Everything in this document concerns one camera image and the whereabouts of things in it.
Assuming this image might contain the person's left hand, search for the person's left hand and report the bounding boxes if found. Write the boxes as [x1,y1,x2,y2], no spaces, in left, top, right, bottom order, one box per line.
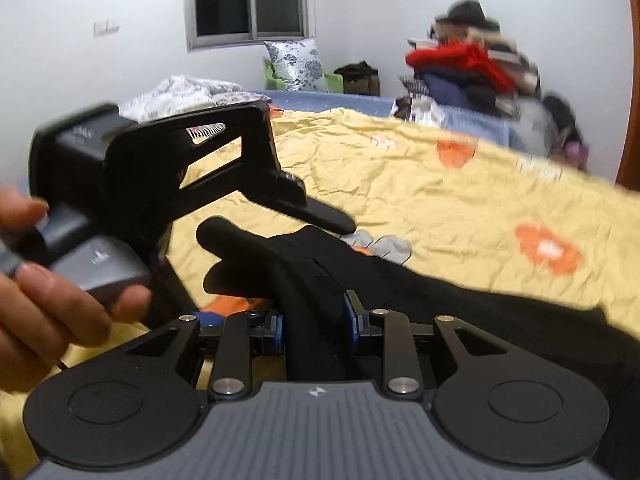
[0,185,153,393]

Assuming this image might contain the pile of clothes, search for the pile of clothes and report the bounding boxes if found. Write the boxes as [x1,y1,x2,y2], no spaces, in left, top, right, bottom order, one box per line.
[395,0,543,111]

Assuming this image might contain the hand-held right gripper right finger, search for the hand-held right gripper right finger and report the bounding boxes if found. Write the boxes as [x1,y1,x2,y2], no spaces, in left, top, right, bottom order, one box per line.
[342,290,506,401]

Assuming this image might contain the brown wooden door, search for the brown wooden door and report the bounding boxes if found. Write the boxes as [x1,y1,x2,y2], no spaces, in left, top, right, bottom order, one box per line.
[614,0,640,192]

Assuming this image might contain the black backpack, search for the black backpack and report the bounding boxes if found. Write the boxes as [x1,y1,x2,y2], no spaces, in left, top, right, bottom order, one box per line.
[542,94,585,147]

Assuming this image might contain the white blue floral pillow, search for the white blue floral pillow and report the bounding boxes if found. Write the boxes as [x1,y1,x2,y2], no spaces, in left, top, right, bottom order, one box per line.
[264,37,325,93]

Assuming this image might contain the black pants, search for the black pants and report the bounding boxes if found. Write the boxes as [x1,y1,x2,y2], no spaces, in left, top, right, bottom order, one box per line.
[196,216,640,480]

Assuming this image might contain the green plastic bin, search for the green plastic bin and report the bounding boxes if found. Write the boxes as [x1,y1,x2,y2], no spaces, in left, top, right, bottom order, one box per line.
[263,57,343,93]

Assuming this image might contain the yellow floral quilt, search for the yellow floral quilt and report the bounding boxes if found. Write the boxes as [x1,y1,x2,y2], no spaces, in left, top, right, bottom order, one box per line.
[0,107,640,480]

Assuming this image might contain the white patterned blanket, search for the white patterned blanket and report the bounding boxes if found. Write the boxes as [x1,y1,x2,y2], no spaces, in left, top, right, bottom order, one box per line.
[119,75,262,122]

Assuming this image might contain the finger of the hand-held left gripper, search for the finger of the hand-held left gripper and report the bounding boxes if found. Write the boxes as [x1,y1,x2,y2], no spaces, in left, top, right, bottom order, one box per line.
[260,172,357,235]

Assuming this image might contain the white and brown garment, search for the white and brown garment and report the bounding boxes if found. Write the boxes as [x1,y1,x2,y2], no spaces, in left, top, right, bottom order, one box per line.
[394,94,447,127]

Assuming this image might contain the purple cloth bundle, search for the purple cloth bundle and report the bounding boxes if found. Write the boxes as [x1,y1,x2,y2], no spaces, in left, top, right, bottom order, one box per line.
[564,139,592,172]

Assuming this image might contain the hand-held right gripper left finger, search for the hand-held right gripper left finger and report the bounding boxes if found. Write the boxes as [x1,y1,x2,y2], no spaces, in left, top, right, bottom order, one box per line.
[125,310,287,401]

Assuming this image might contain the clear plastic bag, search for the clear plastic bag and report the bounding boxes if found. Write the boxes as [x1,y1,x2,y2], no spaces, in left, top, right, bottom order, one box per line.
[512,97,557,157]

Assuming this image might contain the dark brown bag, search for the dark brown bag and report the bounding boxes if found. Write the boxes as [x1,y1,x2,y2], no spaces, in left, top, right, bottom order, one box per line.
[334,60,381,97]

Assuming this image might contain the blue bed sheet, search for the blue bed sheet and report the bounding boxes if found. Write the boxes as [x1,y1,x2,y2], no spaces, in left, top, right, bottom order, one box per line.
[250,89,526,152]

